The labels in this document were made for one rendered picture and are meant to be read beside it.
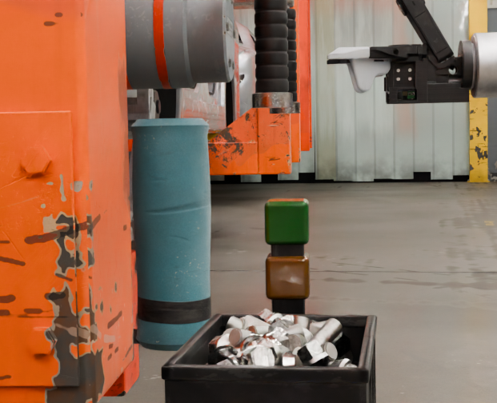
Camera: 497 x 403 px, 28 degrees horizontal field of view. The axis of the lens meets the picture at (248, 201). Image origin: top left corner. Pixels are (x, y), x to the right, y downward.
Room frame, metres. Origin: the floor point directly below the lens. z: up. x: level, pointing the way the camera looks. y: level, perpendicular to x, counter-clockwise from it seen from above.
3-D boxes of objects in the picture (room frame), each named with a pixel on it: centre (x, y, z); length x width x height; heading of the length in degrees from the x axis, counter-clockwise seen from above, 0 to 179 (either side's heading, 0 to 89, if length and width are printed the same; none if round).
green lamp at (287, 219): (0.92, -0.04, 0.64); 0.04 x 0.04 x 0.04; 86
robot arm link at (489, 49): (1.41, -0.33, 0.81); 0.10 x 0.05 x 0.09; 176
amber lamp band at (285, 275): (0.92, -0.04, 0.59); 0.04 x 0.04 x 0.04; 86
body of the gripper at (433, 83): (1.41, -0.25, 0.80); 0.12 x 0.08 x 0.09; 86
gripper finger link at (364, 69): (1.36, -0.16, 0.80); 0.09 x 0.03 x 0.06; 122
